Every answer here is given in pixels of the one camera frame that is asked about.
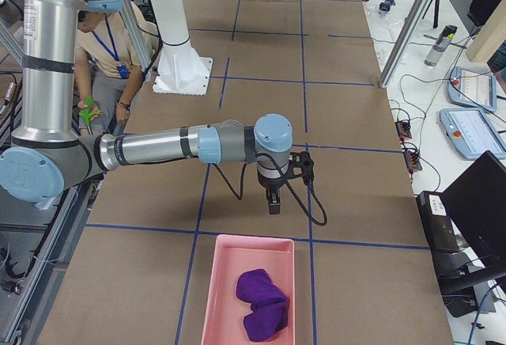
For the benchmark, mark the far orange connector block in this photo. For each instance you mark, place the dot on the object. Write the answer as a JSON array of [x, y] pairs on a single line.
[[403, 129]]

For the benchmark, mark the near teach pendant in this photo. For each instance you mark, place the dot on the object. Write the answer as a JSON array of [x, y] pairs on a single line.
[[471, 132]]

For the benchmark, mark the far teach pendant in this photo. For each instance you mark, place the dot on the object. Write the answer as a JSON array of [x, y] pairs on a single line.
[[470, 88]]

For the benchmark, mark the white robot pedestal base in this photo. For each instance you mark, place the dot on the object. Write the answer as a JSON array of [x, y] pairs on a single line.
[[180, 69]]

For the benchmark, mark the black box device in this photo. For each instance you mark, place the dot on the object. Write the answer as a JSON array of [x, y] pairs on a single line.
[[439, 231]]

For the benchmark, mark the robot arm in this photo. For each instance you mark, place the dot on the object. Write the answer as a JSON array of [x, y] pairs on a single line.
[[46, 157]]

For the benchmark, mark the purple cloth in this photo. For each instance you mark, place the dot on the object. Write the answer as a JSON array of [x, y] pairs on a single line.
[[268, 305]]

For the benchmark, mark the seated person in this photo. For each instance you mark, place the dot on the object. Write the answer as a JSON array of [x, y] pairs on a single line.
[[107, 69]]

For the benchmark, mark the pink plastic tray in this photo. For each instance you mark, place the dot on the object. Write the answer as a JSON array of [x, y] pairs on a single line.
[[233, 256]]

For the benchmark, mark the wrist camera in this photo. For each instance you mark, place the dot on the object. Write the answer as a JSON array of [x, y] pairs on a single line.
[[301, 166]]

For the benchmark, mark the teach pendant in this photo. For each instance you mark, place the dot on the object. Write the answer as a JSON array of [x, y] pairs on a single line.
[[471, 132], [470, 88]]

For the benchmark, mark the aluminium frame post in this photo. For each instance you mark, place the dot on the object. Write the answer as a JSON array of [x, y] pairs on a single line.
[[401, 44]]

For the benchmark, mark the clear water bottle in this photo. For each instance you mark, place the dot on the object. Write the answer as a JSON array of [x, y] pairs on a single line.
[[439, 47]]

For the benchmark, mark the black monitor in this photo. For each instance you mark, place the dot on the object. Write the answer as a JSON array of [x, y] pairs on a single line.
[[475, 202]]

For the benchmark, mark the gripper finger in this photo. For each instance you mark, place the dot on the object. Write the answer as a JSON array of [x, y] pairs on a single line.
[[274, 201]]

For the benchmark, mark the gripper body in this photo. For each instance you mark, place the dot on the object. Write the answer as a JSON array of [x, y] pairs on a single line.
[[269, 183]]

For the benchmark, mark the orange connector block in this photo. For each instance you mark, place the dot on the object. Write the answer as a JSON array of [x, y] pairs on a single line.
[[412, 160], [403, 129]]

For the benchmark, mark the near orange connector block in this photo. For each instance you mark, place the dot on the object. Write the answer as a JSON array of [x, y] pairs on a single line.
[[412, 160]]

